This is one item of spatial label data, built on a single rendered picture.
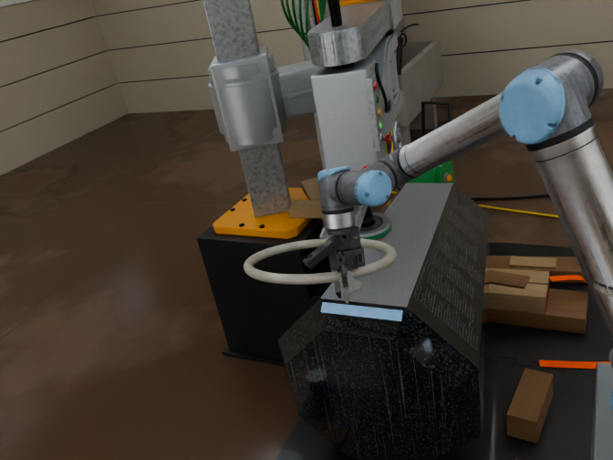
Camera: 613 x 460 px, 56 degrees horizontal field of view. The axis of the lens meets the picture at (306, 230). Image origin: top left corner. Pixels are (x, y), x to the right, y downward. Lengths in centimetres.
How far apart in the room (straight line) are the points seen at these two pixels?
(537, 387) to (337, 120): 141
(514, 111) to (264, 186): 194
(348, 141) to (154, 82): 717
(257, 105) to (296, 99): 22
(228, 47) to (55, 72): 641
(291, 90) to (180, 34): 606
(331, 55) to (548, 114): 125
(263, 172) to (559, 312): 164
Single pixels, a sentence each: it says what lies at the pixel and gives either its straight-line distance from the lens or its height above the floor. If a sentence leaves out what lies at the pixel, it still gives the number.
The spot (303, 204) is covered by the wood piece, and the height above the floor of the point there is 83.
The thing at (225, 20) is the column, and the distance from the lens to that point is 269.
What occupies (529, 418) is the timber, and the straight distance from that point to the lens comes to 260.
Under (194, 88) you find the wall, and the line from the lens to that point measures 887.
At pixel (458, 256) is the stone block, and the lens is 249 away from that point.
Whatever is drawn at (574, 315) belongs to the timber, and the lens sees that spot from 318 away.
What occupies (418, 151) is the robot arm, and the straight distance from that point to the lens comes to 148.
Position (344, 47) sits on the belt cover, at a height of 162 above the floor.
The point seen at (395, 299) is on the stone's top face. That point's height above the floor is 80.
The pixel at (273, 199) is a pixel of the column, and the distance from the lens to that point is 290.
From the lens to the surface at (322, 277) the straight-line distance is 163.
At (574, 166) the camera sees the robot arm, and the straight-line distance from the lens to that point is 109.
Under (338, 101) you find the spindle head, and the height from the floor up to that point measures 142.
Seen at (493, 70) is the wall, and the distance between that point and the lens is 717.
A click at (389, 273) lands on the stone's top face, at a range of 223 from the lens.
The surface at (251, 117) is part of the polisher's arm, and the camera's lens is 268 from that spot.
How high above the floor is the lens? 198
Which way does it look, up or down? 26 degrees down
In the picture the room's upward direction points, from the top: 11 degrees counter-clockwise
